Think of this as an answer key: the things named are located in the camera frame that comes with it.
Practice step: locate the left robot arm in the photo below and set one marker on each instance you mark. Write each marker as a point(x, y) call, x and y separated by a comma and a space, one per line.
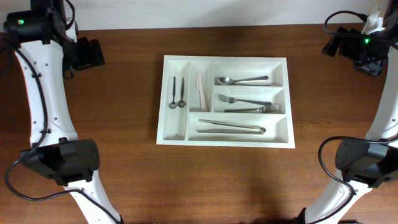
point(49, 50)

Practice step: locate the small steel teaspoon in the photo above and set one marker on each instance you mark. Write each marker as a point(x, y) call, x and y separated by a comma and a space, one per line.
point(173, 104)
point(181, 103)

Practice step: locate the white plastic cutlery tray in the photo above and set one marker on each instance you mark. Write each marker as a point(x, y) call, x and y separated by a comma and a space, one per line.
point(178, 126)

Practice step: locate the steel fork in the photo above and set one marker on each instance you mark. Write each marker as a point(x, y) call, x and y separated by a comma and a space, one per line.
point(231, 100)
point(273, 108)

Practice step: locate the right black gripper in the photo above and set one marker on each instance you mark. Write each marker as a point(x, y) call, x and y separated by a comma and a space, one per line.
point(370, 68)

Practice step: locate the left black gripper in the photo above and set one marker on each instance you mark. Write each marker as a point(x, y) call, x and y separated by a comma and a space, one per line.
point(90, 59)

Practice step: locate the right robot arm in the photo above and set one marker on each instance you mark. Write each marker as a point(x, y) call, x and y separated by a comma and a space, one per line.
point(356, 166)

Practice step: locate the pink plastic knife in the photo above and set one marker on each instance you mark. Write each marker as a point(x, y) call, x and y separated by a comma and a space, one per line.
point(200, 88)

